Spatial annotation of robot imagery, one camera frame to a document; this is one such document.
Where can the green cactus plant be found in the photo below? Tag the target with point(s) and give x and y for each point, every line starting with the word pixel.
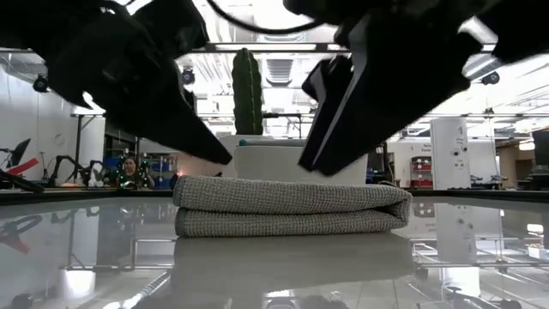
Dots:
pixel 247 94

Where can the red drawer rack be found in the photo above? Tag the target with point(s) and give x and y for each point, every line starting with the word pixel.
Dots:
pixel 421 171

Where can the white hexagonal plant pot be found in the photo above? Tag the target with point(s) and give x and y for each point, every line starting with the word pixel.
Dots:
pixel 227 141

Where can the grey microfiber towel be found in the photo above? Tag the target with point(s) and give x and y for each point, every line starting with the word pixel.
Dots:
pixel 279 206

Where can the white plastic bin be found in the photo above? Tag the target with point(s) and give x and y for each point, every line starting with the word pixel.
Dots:
pixel 274 165

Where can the white pillar with outlets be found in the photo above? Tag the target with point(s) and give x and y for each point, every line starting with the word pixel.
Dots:
pixel 450 150

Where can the ceiling vent grille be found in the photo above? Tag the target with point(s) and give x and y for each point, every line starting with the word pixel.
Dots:
pixel 279 70

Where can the long black linear ceiling light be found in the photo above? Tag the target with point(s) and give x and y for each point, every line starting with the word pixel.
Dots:
pixel 266 47

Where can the round black ceiling device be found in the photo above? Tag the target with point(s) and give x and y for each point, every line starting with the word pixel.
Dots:
pixel 188 77
pixel 40 83
pixel 490 78

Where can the slanted grey ceiling duct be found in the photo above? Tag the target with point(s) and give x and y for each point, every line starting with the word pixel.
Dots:
pixel 480 66

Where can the dark background monitor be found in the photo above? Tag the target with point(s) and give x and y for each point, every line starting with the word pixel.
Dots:
pixel 541 146

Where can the black background station frame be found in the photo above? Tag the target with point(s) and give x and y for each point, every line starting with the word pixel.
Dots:
pixel 78 141

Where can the black background robot arm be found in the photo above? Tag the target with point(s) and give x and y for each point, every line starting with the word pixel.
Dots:
pixel 68 165

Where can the seated person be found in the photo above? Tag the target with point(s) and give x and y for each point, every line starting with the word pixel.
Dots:
pixel 130 171

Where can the red angled bar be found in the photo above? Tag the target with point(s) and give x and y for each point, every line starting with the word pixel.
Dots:
pixel 23 166

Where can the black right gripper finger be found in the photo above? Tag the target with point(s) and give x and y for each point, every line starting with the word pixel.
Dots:
pixel 386 98
pixel 330 75

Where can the dark wall monitor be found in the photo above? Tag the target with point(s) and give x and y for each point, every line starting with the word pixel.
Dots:
pixel 19 150

